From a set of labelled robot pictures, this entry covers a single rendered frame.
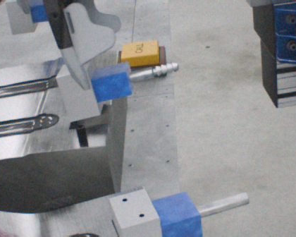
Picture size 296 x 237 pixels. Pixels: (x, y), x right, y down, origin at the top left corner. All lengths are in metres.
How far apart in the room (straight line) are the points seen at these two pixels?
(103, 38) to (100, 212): 0.18
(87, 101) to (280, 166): 1.56
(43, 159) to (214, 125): 1.81
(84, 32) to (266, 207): 1.42
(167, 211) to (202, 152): 1.71
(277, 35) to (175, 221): 0.47
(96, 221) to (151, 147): 0.23
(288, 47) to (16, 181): 0.49
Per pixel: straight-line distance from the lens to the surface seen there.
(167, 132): 0.85
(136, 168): 0.79
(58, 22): 0.65
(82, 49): 0.66
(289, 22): 0.98
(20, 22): 0.99
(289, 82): 1.03
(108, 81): 0.69
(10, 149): 0.71
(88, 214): 0.63
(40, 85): 0.85
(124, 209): 0.58
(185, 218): 0.58
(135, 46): 1.05
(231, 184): 2.12
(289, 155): 2.25
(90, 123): 0.77
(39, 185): 0.71
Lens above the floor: 1.23
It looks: 29 degrees down
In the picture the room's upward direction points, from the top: 9 degrees counter-clockwise
